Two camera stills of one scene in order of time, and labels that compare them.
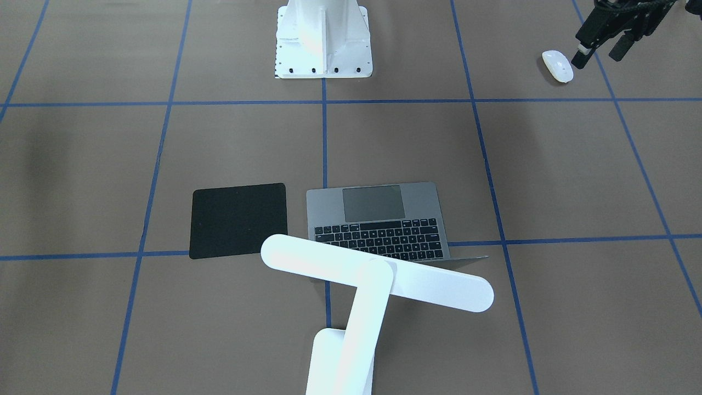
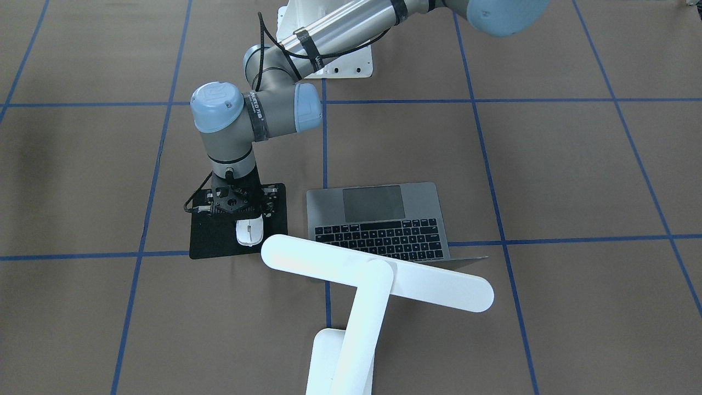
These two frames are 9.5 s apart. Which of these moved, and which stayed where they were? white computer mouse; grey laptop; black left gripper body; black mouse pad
Moved: black left gripper body; white computer mouse
Stayed: black mouse pad; grey laptop
